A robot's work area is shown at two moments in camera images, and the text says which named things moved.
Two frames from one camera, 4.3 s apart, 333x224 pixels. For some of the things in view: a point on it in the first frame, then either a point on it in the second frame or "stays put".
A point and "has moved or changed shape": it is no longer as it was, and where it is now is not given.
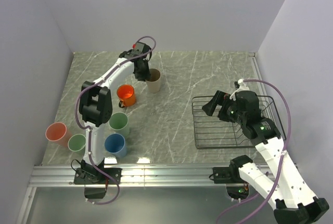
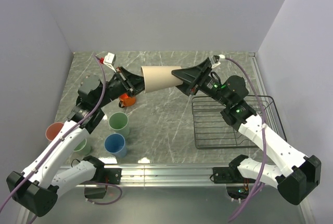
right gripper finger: [210, 107] -> [190, 88]
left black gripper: [142, 77] -> [133, 83]
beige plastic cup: [154, 82] has moved or changed shape
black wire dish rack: [210, 132] stays put
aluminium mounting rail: [133, 175] stays put
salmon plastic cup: [58, 132] stays put
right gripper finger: [221, 98] -> [191, 76]
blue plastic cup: [115, 144] stays put
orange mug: [126, 93] stays put
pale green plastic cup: [118, 122] stays put
